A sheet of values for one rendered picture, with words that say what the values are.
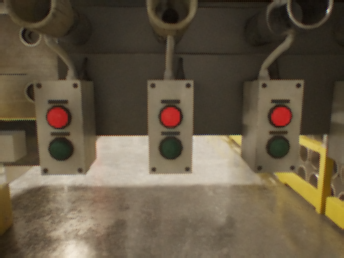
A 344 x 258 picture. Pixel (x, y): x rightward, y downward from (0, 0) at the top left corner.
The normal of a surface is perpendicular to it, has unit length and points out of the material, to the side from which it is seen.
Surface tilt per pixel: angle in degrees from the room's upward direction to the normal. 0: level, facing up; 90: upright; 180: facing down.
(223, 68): 90
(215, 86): 90
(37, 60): 90
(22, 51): 90
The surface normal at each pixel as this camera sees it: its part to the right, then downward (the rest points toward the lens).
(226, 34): 0.04, 0.17
